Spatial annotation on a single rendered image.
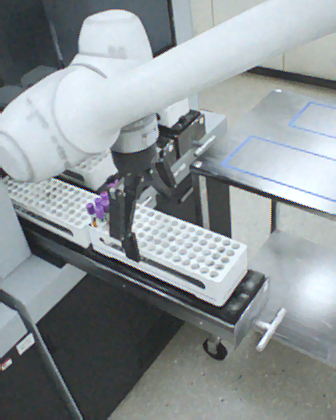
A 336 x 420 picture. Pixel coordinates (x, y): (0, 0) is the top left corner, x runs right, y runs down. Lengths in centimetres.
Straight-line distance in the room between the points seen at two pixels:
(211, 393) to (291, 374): 27
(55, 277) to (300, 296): 80
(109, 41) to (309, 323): 109
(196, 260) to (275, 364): 96
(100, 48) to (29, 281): 60
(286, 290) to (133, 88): 116
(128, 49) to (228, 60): 20
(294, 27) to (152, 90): 16
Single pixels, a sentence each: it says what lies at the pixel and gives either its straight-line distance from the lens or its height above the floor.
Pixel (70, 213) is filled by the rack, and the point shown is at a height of 86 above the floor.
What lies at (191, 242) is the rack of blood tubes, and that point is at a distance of 89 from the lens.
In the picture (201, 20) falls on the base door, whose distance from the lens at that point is 353.
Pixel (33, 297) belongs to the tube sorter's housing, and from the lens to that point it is 108.
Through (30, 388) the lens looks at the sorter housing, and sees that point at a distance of 123.
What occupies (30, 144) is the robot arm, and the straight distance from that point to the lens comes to 58.
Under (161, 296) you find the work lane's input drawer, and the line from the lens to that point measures 92.
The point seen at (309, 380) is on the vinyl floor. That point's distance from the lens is 175.
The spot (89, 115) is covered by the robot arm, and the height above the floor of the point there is 124.
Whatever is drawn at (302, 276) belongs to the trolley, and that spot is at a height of 28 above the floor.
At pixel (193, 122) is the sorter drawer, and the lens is 138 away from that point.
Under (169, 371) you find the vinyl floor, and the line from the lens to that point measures 177.
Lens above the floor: 150
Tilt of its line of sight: 38 degrees down
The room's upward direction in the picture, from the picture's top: 8 degrees counter-clockwise
